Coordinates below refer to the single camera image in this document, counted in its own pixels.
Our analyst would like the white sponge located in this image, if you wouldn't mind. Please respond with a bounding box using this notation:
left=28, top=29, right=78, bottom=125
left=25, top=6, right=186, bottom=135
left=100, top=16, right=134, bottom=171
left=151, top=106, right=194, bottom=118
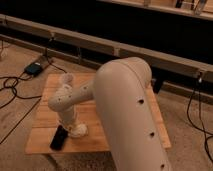
left=69, top=124, right=88, bottom=138

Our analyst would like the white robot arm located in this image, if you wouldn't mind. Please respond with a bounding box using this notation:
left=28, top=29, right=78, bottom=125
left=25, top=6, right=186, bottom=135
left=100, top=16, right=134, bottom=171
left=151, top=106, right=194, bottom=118
left=48, top=57, right=172, bottom=171

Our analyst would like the wooden table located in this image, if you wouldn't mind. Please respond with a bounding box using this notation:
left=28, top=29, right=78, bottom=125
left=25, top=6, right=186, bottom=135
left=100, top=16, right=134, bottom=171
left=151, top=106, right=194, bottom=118
left=24, top=73, right=172, bottom=155

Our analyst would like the black floor cable left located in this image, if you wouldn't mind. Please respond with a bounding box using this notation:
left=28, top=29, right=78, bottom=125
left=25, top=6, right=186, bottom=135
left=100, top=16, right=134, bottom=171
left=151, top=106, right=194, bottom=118
left=0, top=73, right=43, bottom=145

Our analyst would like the black cable right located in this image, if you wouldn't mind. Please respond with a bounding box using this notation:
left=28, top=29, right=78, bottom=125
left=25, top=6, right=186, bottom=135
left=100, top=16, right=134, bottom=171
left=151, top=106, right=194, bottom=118
left=186, top=73, right=213, bottom=164

